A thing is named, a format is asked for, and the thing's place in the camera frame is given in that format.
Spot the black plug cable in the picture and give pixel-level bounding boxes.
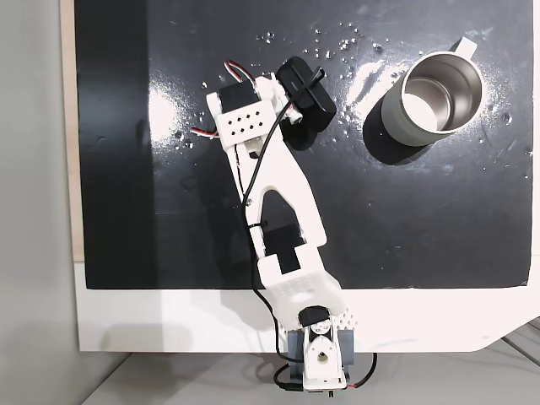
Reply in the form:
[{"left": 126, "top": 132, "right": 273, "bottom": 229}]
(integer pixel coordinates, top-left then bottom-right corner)
[{"left": 272, "top": 364, "right": 307, "bottom": 394}]

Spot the black camera cable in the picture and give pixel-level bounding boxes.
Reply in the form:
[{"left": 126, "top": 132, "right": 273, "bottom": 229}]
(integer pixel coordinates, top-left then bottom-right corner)
[{"left": 241, "top": 67, "right": 327, "bottom": 360}]

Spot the grey steel cup with handle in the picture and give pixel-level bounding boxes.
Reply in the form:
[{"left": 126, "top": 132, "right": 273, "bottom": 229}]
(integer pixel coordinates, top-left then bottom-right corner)
[{"left": 381, "top": 36, "right": 485, "bottom": 148}]

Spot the grey table clamp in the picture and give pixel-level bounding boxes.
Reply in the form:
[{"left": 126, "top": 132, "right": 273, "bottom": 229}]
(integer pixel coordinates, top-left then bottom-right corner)
[
  {"left": 337, "top": 330, "right": 357, "bottom": 366},
  {"left": 288, "top": 331, "right": 307, "bottom": 381}
]

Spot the beige wooden board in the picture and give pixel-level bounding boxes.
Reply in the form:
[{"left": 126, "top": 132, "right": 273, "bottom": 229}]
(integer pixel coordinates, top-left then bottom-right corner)
[{"left": 60, "top": 0, "right": 85, "bottom": 263}]

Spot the black table mat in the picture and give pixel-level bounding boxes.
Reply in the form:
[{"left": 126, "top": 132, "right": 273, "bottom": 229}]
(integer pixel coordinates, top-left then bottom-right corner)
[{"left": 74, "top": 0, "right": 533, "bottom": 291}]

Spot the red black power cable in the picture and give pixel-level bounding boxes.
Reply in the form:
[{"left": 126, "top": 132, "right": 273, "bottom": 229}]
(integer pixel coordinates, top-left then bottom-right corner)
[{"left": 343, "top": 352, "right": 379, "bottom": 392}]

